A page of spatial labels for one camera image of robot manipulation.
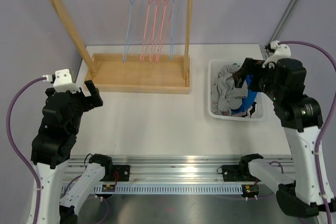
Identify aluminium mounting rail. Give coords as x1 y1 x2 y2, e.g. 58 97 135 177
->
61 155 295 184

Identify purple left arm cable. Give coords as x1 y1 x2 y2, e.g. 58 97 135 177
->
5 76 112 224

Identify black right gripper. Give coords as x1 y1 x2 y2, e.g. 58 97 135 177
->
233 57 282 102

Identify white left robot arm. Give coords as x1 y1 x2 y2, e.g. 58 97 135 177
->
27 80 113 223

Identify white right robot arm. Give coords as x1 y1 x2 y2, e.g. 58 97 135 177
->
233 58 335 223

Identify aluminium corner frame post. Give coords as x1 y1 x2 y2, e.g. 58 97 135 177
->
266 0 299 44

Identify pink wire hanger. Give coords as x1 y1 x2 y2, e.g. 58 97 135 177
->
155 0 169 63

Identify grey tank top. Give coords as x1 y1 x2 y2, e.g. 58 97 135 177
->
211 63 248 116

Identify black white striped tank top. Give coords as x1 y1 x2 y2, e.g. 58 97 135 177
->
246 102 257 118

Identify blue tank top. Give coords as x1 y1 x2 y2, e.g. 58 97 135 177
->
229 75 257 115

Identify mauve pink tank top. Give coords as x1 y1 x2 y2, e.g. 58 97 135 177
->
222 111 247 118

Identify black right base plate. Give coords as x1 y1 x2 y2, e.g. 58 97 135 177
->
221 165 256 182

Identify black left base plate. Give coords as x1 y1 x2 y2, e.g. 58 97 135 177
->
102 165 131 182

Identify white slotted cable duct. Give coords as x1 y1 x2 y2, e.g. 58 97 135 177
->
90 183 243 195

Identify wooden clothes rack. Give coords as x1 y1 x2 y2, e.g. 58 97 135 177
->
50 0 193 94

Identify white perforated plastic basket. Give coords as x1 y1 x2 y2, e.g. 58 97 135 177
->
207 59 265 122

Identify light blue wire hanger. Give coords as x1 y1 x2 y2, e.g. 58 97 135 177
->
170 0 180 61

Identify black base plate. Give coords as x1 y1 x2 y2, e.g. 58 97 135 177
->
102 165 131 182
221 165 256 182

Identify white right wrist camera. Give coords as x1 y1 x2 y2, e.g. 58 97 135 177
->
262 40 291 69

